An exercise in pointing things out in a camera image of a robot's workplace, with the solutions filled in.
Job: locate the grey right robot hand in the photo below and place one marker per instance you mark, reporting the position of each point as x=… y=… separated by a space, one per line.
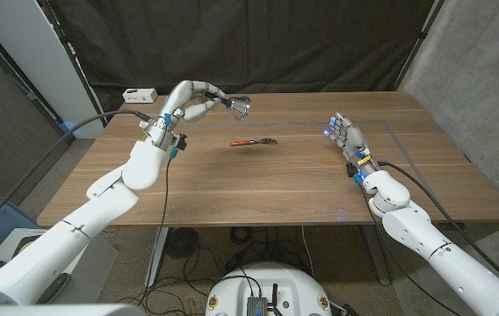
x=354 y=140

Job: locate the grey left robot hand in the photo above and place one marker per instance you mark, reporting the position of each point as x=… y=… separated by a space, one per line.
x=179 y=96

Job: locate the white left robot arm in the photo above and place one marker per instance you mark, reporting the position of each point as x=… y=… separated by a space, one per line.
x=56 y=246

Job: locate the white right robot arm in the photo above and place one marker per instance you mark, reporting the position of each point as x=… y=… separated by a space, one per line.
x=451 y=259

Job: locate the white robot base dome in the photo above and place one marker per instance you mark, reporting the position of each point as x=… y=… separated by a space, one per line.
x=276 y=281

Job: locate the white power strip box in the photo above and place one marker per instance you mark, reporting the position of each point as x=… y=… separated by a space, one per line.
x=139 y=95

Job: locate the grey tape outline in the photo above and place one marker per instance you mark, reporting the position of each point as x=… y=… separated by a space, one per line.
x=276 y=125

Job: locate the black backdrop curtain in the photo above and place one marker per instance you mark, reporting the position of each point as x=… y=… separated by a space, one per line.
x=240 y=44

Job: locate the black backdrop stand pole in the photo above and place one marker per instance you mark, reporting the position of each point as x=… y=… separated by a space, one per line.
x=73 y=61
x=419 y=44

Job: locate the grey table leg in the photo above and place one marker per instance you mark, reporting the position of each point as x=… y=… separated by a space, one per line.
x=377 y=259

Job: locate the black round fan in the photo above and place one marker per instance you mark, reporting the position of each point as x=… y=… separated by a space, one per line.
x=182 y=243

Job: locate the white table leg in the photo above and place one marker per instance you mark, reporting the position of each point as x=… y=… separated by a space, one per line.
x=156 y=259

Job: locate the black antenna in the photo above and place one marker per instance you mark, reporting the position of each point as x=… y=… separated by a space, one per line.
x=274 y=295

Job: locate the white platform board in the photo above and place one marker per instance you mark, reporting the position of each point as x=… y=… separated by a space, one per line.
x=98 y=263

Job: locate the grey electronics box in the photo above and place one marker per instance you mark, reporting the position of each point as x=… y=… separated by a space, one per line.
x=256 y=306

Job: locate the yellow and black foot pedal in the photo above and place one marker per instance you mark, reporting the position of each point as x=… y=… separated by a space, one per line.
x=25 y=246

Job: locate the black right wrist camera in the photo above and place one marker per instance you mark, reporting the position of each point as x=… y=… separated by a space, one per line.
x=352 y=169

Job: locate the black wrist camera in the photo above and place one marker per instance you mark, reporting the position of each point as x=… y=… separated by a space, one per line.
x=352 y=169
x=181 y=142

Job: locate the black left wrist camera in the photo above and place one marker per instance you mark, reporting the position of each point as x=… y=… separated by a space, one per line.
x=181 y=142

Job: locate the white leaning wall panel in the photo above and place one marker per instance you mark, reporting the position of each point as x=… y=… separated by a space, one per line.
x=34 y=52

